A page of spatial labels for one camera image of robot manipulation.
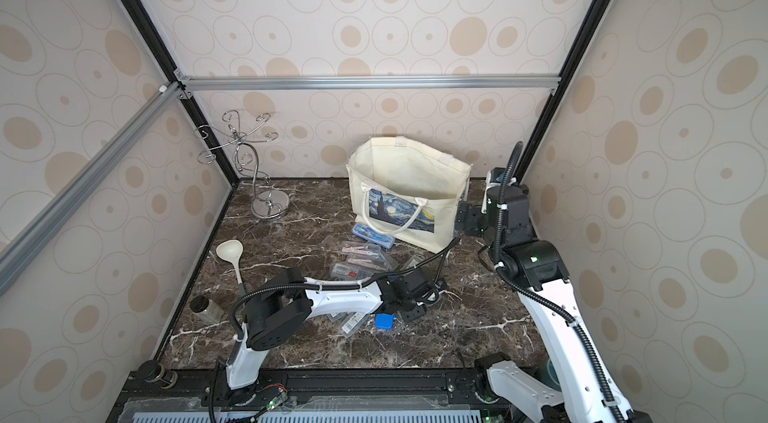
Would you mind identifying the clear case barcode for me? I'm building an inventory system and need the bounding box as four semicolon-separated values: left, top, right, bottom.
403;254;426;270
339;312;370;338

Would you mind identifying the aluminium rail left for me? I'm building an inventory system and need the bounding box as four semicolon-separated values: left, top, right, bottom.
1;81;181;293

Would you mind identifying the horizontal aluminium rail back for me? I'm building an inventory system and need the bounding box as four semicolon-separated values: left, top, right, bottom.
179;74;561;92

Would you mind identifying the teal ceramic cup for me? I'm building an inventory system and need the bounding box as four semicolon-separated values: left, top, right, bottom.
539;360;561;391

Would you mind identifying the chrome wire jewelry stand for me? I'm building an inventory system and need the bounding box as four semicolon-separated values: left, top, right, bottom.
195;109;291;221

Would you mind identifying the blue opaque case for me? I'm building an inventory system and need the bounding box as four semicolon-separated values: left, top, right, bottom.
374;313;396;331

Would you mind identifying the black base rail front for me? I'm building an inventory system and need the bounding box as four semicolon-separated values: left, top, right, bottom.
107;368;512;422

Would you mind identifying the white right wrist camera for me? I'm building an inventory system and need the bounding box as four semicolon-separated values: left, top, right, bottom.
484;167;505;195

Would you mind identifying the cream canvas starry-night tote bag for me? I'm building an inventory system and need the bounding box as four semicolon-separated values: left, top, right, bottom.
346;136;472;253

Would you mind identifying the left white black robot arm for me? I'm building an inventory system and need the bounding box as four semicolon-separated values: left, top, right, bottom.
226;236;460;390

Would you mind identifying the cream spoon grey handle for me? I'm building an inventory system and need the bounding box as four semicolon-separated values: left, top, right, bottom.
216;239;247;296

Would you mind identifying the small jar black lid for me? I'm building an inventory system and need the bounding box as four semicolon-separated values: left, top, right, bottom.
189;295;226;325

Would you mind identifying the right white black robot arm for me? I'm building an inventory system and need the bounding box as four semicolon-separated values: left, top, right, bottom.
454;142;651;422

